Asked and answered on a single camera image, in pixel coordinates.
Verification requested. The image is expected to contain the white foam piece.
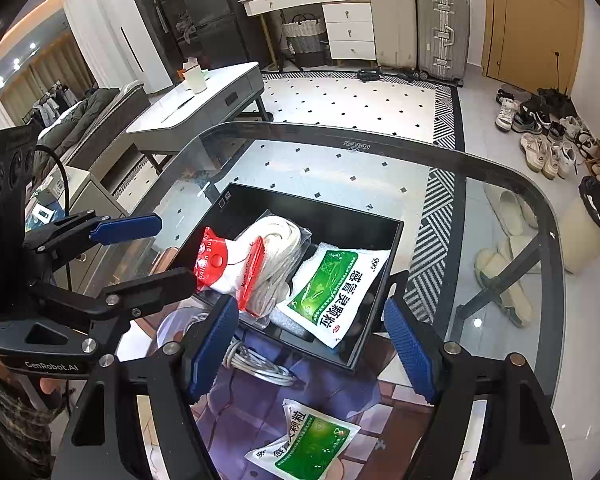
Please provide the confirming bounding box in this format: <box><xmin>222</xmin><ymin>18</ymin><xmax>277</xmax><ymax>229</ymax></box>
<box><xmin>271</xmin><ymin>240</ymin><xmax>334</xmax><ymax>344</ymax></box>

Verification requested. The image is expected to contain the black box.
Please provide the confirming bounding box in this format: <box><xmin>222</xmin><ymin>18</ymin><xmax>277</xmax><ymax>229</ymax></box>
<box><xmin>172</xmin><ymin>182</ymin><xmax>406</xmax><ymax>372</ymax></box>

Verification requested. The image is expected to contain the white dressing table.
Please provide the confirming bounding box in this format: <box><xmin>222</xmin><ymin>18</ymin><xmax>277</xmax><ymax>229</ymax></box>
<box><xmin>238</xmin><ymin>0</ymin><xmax>379</xmax><ymax>62</ymax></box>

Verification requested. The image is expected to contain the person's left hand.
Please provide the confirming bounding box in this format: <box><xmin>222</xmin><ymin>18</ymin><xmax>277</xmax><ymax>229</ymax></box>
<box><xmin>37</xmin><ymin>374</ymin><xmax>70</xmax><ymax>402</ymax></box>

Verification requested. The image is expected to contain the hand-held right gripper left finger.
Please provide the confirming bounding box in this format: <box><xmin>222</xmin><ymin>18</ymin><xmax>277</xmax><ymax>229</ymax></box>
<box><xmin>55</xmin><ymin>294</ymin><xmax>241</xmax><ymax>480</ymax></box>

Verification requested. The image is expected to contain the white tall cabinet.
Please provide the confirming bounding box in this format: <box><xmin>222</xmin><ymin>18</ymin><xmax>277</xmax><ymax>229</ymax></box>
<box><xmin>100</xmin><ymin>0</ymin><xmax>174</xmax><ymax>95</ymax></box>

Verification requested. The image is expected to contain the clothes rack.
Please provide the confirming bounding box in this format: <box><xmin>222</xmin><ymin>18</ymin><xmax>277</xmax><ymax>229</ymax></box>
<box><xmin>22</xmin><ymin>80</ymin><xmax>82</xmax><ymax>132</ymax></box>

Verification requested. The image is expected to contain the beige trash bin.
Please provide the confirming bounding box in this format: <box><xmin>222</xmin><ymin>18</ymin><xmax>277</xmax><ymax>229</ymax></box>
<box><xmin>562</xmin><ymin>176</ymin><xmax>600</xmax><ymax>275</ymax></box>

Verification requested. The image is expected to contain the pile of sneakers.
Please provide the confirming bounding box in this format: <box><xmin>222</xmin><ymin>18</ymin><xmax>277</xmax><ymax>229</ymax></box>
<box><xmin>495</xmin><ymin>87</ymin><xmax>599</xmax><ymax>182</ymax></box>

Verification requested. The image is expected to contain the dark green jacket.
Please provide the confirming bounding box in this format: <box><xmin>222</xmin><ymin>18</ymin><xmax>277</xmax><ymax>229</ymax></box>
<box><xmin>32</xmin><ymin>87</ymin><xmax>121</xmax><ymax>172</ymax></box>

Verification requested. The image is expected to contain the purple printed mat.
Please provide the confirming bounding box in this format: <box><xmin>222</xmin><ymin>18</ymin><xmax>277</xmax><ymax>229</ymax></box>
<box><xmin>115</xmin><ymin>305</ymin><xmax>481</xmax><ymax>480</ymax></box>

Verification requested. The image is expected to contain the dark glass cabinet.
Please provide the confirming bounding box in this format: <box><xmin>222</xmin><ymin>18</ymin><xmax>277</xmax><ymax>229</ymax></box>
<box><xmin>130</xmin><ymin>0</ymin><xmax>191</xmax><ymax>81</ymax></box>

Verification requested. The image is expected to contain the grey side cabinet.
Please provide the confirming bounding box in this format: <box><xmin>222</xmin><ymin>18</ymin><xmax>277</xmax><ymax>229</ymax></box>
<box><xmin>27</xmin><ymin>166</ymin><xmax>127</xmax><ymax>282</ymax></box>

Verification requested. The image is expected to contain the white cup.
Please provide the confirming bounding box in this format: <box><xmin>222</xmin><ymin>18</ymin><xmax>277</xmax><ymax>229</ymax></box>
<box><xmin>185</xmin><ymin>67</ymin><xmax>210</xmax><ymax>95</ymax></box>

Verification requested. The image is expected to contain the silver suitcase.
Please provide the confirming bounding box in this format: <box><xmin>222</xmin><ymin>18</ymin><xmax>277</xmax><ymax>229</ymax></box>
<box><xmin>416</xmin><ymin>0</ymin><xmax>471</xmax><ymax>84</ymax></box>

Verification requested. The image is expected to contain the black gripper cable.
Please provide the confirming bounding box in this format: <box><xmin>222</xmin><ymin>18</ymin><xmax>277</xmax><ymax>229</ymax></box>
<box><xmin>31</xmin><ymin>145</ymin><xmax>72</xmax><ymax>222</ymax></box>

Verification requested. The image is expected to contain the green and white packet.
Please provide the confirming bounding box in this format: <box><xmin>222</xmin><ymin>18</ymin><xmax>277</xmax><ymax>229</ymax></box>
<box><xmin>245</xmin><ymin>398</ymin><xmax>362</xmax><ymax>480</ymax></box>
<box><xmin>276</xmin><ymin>247</ymin><xmax>394</xmax><ymax>349</ymax></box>

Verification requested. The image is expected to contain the black device on floor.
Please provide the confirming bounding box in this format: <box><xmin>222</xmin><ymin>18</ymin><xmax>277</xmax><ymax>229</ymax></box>
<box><xmin>357</xmin><ymin>66</ymin><xmax>419</xmax><ymax>83</ymax></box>

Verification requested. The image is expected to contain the person's left forearm plaid sleeve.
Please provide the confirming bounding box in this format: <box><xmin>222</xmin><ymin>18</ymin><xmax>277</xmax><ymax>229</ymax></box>
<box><xmin>0</xmin><ymin>350</ymin><xmax>58</xmax><ymax>480</ymax></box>

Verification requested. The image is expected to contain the woven basket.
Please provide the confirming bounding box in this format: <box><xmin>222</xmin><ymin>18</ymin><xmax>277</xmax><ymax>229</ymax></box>
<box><xmin>282</xmin><ymin>15</ymin><xmax>327</xmax><ymax>69</ymax></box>

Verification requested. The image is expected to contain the white striped socks packet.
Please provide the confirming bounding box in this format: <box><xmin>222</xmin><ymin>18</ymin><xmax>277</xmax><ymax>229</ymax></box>
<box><xmin>237</xmin><ymin>215</ymin><xmax>314</xmax><ymax>319</ymax></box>

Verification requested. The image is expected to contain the dark grey fridge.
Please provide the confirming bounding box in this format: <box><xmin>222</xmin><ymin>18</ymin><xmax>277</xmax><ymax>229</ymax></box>
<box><xmin>172</xmin><ymin>0</ymin><xmax>264</xmax><ymax>69</ymax></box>

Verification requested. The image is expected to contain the glass table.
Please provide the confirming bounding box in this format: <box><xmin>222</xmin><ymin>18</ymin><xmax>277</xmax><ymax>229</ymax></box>
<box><xmin>112</xmin><ymin>72</ymin><xmax>466</xmax><ymax>337</ymax></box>

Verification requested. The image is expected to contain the white cable bundle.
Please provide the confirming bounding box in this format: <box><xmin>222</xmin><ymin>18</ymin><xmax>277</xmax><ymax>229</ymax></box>
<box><xmin>222</xmin><ymin>337</ymin><xmax>299</xmax><ymax>387</ymax></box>

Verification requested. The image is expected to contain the beige slipper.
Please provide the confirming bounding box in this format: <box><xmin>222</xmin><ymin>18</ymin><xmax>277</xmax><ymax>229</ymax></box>
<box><xmin>474</xmin><ymin>249</ymin><xmax>535</xmax><ymax>329</ymax></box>
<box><xmin>482</xmin><ymin>183</ymin><xmax>539</xmax><ymax>236</ymax></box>
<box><xmin>496</xmin><ymin>235</ymin><xmax>545</xmax><ymax>276</ymax></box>

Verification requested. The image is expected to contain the white grey coffee table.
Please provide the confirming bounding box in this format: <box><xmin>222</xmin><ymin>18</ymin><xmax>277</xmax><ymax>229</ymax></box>
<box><xmin>126</xmin><ymin>61</ymin><xmax>274</xmax><ymax>176</ymax></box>

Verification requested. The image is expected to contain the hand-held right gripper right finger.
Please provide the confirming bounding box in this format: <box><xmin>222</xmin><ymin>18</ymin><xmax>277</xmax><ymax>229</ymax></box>
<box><xmin>382</xmin><ymin>297</ymin><xmax>576</xmax><ymax>480</ymax></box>

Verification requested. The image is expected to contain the beige suitcase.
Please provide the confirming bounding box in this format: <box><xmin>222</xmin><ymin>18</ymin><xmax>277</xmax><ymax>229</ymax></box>
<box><xmin>368</xmin><ymin>0</ymin><xmax>420</xmax><ymax>70</ymax></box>

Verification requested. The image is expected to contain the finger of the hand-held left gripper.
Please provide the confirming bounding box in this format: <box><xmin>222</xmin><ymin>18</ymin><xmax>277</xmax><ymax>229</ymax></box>
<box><xmin>27</xmin><ymin>266</ymin><xmax>197</xmax><ymax>342</ymax></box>
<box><xmin>22</xmin><ymin>211</ymin><xmax>162</xmax><ymax>262</ymax></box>

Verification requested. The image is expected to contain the red and white packet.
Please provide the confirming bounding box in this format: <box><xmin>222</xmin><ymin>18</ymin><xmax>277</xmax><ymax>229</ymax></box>
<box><xmin>194</xmin><ymin>226</ymin><xmax>267</xmax><ymax>317</ymax></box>

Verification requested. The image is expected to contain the wooden door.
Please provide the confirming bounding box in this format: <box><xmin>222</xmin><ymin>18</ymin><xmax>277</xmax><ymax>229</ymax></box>
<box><xmin>481</xmin><ymin>0</ymin><xmax>584</xmax><ymax>96</ymax></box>

